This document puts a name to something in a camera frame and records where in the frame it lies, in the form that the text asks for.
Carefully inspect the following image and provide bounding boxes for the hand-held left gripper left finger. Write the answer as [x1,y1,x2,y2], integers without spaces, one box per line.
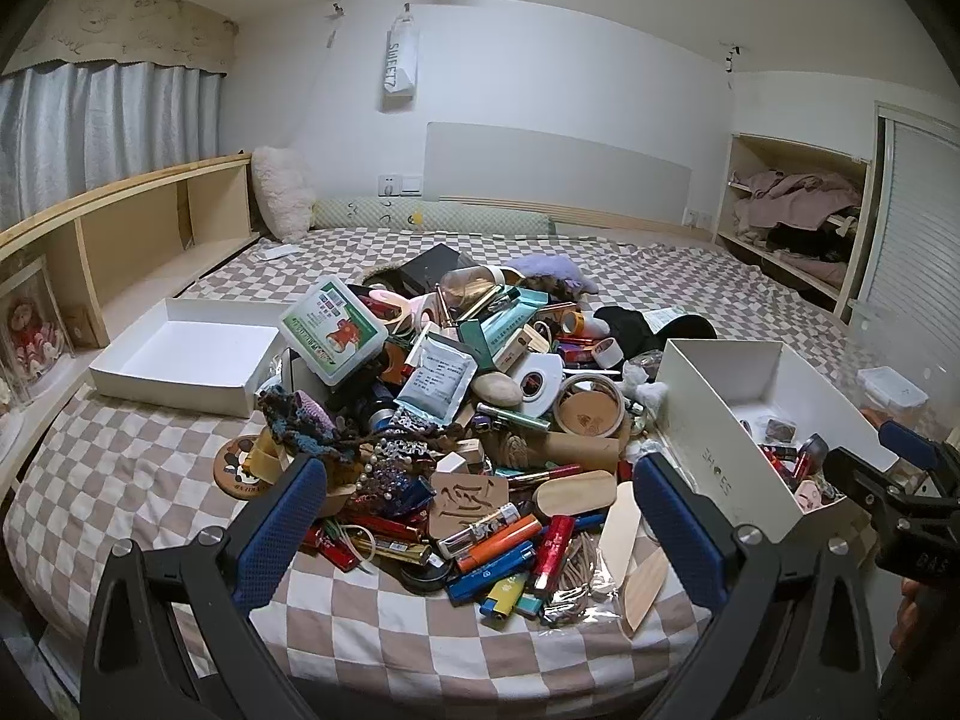
[79,454,331,720]

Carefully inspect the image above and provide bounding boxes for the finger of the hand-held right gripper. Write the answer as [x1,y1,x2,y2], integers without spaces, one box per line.
[879,421,960,496]
[823,448,913,519]

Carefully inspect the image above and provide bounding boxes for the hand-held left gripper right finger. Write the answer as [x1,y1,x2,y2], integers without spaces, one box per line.
[634,454,880,720]

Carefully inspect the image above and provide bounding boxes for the white shoe box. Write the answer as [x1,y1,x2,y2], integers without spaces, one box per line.
[655,339,901,542]

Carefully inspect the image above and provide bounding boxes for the clear plastic container white lid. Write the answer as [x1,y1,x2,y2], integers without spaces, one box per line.
[857,366,929,410]

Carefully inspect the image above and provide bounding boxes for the person's right hand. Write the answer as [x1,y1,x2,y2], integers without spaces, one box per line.
[892,577,935,654]

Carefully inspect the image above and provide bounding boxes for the pale wooden insole piece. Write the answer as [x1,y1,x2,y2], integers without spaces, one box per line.
[600,499,644,599]

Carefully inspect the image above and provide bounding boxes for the round cartoon coaster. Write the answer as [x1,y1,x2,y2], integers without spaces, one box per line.
[214,435,280,500]

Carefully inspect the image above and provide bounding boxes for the bag of rubber bands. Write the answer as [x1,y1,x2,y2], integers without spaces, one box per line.
[540,532,638,627]

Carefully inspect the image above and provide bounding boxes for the blue crochet pouch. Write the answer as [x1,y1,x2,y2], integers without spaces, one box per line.
[259,386,353,458]

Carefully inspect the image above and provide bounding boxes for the oval wooden block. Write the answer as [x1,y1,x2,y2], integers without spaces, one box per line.
[532,469,618,520]

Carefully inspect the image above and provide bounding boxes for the beaded silver tiara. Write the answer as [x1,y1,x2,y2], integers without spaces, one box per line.
[341,420,443,518]

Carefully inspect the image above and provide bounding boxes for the red lighter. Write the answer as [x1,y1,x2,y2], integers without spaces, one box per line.
[532,514,578,595]

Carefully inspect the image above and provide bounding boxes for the brown cardboard tube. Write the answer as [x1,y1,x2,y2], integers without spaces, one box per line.
[525,431,623,475]

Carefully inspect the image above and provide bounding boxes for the checkered bed sheet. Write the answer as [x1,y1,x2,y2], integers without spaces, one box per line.
[0,229,960,720]

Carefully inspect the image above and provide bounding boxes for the orange lighter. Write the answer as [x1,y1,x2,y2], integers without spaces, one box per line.
[456,527,542,575]

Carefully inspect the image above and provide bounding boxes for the yellow lighter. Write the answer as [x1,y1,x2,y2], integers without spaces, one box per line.
[480,574,530,620]

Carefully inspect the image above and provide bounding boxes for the carved wooden plaque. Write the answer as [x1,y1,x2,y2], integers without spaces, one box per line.
[429,471,511,539]

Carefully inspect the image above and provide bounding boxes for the blue lighter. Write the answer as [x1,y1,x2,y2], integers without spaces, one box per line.
[447,546,538,605]

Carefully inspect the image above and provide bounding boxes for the green transparent tube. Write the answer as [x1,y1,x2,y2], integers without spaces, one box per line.
[476,403,556,432]

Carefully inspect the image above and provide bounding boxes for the white box lid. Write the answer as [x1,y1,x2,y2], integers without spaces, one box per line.
[88,298,290,419]

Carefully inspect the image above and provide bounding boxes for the large white tape roll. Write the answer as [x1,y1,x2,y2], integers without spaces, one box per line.
[517,352,563,419]

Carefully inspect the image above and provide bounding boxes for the wooden wardrobe shelf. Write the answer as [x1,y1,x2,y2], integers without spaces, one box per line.
[712,133,875,316]

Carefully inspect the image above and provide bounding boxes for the black cloth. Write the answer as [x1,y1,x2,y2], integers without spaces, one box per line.
[596,305,719,372]

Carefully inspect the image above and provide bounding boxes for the green and white plastic case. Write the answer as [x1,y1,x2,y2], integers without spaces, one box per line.
[280,275,389,386]

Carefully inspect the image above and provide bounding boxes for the pile of dark clothes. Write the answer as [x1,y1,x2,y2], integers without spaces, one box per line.
[765,225,856,265]

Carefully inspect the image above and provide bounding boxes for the white medicine pouch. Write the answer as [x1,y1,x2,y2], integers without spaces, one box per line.
[394,331,479,425]

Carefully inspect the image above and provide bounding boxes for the white slatted sliding door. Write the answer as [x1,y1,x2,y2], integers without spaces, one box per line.
[851,101,960,350]

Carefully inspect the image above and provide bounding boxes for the beige pebble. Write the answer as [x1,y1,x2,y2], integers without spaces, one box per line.
[471,372,524,407]

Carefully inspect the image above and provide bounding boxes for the small wooden box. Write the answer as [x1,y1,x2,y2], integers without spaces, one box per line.
[495,326,552,374]

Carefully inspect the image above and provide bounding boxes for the light teal carton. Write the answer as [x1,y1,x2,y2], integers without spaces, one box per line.
[480,300,552,350]

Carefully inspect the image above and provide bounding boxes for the pile of pink clothes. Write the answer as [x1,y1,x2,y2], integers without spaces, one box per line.
[731,169,863,233]

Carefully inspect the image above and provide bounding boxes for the purple plush toy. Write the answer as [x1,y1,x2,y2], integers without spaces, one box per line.
[504,255,597,295]

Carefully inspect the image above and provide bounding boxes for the black box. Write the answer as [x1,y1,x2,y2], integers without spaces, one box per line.
[397,244,481,297]

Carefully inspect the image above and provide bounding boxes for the transparent plastic cup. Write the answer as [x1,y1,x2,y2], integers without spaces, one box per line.
[439,266,505,310]

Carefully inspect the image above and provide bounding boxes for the framed doll display box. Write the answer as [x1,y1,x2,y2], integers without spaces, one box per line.
[0,255,76,410]

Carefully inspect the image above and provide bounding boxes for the wooden bedside shelf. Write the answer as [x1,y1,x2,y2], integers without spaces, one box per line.
[0,154,263,496]

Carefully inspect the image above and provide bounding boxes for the white fluffy pillow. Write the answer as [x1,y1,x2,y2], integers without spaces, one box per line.
[250,146,316,239]

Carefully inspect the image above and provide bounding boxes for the white headboard panel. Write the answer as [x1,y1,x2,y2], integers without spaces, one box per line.
[424,121,692,209]

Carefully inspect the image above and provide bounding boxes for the grey curtain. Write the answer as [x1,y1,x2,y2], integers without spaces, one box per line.
[0,60,227,230]

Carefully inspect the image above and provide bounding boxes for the hanging white paper bag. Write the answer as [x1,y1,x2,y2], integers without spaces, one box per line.
[381,15,417,113]

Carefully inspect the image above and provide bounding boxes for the beige printed curtain valance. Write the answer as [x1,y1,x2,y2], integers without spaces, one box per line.
[4,0,239,77]

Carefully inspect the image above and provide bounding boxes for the coiled beige rope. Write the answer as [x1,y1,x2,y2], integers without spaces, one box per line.
[499,431,535,470]

